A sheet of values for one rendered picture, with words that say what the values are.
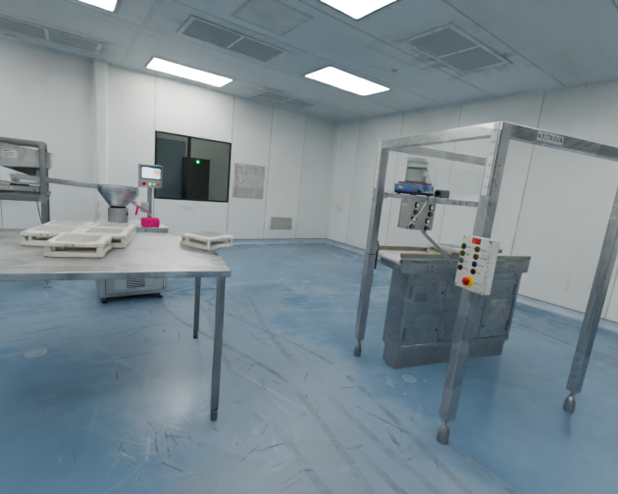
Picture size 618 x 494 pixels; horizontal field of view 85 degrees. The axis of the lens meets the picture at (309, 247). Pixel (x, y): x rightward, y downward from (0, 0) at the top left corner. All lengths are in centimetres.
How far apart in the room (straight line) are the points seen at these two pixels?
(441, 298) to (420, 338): 36
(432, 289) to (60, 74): 585
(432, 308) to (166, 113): 543
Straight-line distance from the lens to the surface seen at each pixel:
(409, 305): 265
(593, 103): 564
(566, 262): 549
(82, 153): 645
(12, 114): 650
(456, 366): 201
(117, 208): 392
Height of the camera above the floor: 132
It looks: 10 degrees down
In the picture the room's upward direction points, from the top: 6 degrees clockwise
